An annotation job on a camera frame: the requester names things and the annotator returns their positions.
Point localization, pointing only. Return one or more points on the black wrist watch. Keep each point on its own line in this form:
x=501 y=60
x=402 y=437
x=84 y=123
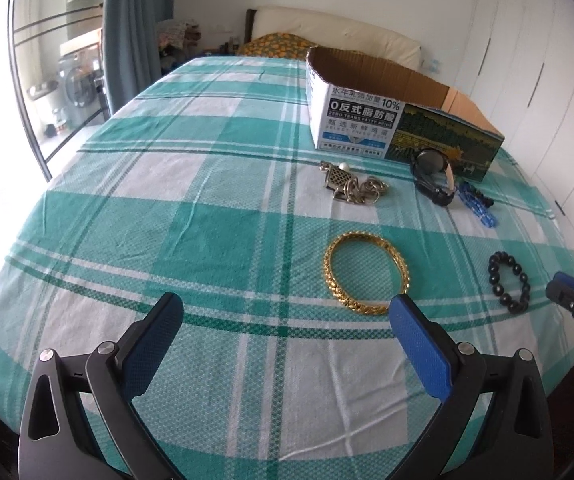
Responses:
x=433 y=176

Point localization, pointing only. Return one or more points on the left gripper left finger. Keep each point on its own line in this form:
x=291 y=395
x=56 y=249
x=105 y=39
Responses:
x=56 y=441

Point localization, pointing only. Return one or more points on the bed with orange floral cover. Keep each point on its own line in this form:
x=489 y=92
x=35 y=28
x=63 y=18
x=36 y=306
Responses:
x=277 y=45

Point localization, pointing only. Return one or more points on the washing machine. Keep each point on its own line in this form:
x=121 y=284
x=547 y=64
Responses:
x=82 y=82

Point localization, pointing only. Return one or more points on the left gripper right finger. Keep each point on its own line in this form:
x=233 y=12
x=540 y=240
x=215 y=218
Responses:
x=514 y=441

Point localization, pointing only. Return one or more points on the blue-grey curtain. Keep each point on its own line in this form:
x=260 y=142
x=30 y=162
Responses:
x=131 y=53

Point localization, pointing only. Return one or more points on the white built-in wardrobe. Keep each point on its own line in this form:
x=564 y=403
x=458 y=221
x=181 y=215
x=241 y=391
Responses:
x=518 y=67

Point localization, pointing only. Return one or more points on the teal plaid tablecloth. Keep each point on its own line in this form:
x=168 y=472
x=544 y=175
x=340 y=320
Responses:
x=208 y=185

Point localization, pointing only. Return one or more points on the silver metal chain jewelry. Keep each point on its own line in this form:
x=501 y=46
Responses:
x=348 y=188

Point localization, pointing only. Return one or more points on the cream padded headboard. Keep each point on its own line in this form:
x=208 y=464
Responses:
x=333 y=31

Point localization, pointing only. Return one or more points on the open cardboard box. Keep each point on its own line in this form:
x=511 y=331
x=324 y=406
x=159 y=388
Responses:
x=372 y=107

